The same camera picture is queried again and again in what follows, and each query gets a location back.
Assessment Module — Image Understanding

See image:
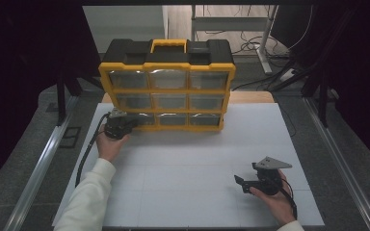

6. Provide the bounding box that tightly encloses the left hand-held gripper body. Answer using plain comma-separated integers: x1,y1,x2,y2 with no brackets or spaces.
103,108,135,141

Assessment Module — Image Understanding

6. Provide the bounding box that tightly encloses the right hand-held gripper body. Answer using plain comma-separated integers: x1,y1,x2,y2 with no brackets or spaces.
251,156,294,196

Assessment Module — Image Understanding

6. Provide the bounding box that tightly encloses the yellow black drawer organizer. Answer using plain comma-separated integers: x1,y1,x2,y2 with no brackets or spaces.
97,38,237,133

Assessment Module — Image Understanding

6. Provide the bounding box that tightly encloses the person's left hand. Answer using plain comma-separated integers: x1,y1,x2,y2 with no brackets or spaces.
94,123,131,164

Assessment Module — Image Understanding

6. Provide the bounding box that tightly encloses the person's right hand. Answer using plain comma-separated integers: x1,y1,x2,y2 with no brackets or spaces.
248,169,299,227

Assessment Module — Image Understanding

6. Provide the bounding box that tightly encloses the black metal stand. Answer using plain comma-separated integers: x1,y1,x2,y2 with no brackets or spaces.
301,64,332,128
55,72,82,127

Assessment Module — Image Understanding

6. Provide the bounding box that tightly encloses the white power strip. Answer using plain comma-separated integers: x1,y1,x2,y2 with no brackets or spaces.
278,67,297,82

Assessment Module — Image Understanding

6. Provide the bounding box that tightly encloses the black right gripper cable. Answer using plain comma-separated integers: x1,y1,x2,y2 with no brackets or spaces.
279,178,299,221

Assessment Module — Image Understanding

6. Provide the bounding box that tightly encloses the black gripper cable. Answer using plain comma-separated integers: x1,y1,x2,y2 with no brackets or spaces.
74,113,111,189
279,178,299,221

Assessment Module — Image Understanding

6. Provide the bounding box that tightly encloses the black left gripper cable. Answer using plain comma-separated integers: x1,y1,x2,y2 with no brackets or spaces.
74,113,111,189

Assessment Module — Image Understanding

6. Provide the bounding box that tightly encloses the aluminium rail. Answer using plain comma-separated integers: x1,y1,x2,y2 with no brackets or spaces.
2,95,79,231
303,95,370,231

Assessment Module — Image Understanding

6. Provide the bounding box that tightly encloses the bundle of floor cables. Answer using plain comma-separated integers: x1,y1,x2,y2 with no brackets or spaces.
230,31,292,59

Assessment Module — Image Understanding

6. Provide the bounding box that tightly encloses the white metal desk frame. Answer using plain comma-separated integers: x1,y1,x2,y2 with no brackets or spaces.
190,4,279,75

